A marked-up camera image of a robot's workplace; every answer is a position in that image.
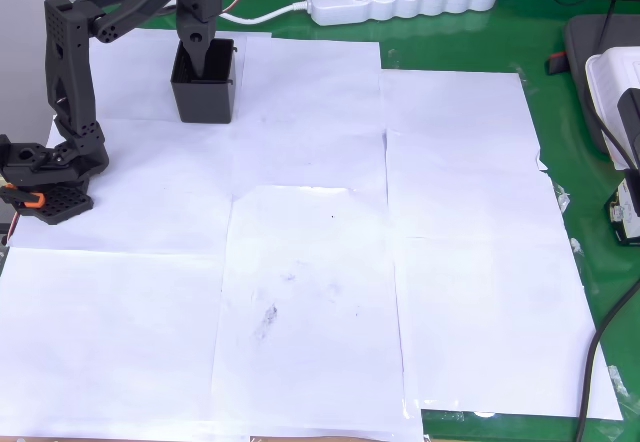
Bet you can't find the black square box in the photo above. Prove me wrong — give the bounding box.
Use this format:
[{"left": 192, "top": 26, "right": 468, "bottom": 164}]
[{"left": 169, "top": 38, "right": 239, "bottom": 125}]

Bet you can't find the white device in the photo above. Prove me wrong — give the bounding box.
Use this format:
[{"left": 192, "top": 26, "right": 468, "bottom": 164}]
[{"left": 583, "top": 45, "right": 640, "bottom": 172}]

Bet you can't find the white paper sheet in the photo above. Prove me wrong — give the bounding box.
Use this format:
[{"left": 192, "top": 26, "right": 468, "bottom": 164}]
[
  {"left": 383, "top": 130, "right": 572, "bottom": 243},
  {"left": 243, "top": 36, "right": 385, "bottom": 136},
  {"left": 393, "top": 234, "right": 625, "bottom": 422},
  {"left": 227, "top": 129, "right": 391, "bottom": 198},
  {"left": 208, "top": 184, "right": 429, "bottom": 442},
  {"left": 0, "top": 245, "right": 227, "bottom": 441},
  {"left": 88, "top": 28, "right": 274, "bottom": 128},
  {"left": 7, "top": 115, "right": 237, "bottom": 254},
  {"left": 378, "top": 68, "right": 546, "bottom": 173}
]

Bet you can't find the orange black table clamp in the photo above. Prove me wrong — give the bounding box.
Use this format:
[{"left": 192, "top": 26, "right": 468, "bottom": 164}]
[{"left": 0, "top": 181, "right": 47, "bottom": 212}]

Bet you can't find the small red black stick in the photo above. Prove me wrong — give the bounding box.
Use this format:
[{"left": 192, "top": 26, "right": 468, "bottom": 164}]
[{"left": 544, "top": 52, "right": 570, "bottom": 76}]

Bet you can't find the dark grey pad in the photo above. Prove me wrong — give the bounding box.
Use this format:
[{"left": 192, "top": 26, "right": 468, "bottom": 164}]
[{"left": 563, "top": 13, "right": 640, "bottom": 156}]

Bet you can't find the black boxy device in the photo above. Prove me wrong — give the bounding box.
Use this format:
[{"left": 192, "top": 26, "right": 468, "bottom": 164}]
[{"left": 616, "top": 88, "right": 640, "bottom": 169}]

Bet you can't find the black yellow circuit device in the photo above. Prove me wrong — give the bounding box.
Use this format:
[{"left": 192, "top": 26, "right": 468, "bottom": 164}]
[{"left": 603, "top": 165, "right": 640, "bottom": 249}]

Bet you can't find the thin black monitor cable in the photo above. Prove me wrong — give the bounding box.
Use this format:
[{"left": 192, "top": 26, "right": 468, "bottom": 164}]
[{"left": 601, "top": 0, "right": 620, "bottom": 59}]

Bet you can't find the thick black cable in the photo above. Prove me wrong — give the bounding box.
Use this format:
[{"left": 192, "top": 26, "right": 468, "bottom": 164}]
[{"left": 576, "top": 260, "right": 640, "bottom": 442}]

